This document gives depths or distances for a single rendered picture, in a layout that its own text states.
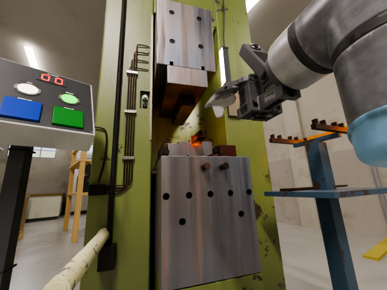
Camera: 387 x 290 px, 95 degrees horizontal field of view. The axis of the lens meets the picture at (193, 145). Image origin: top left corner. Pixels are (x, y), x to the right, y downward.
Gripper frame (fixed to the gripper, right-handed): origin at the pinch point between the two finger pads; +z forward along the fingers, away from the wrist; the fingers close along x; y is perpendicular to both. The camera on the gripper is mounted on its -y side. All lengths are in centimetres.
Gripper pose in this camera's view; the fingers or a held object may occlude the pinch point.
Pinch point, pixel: (230, 107)
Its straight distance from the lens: 50.5
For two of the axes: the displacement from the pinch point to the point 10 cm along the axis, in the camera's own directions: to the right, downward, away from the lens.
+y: 0.4, 9.7, -2.3
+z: -2.7, 2.4, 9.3
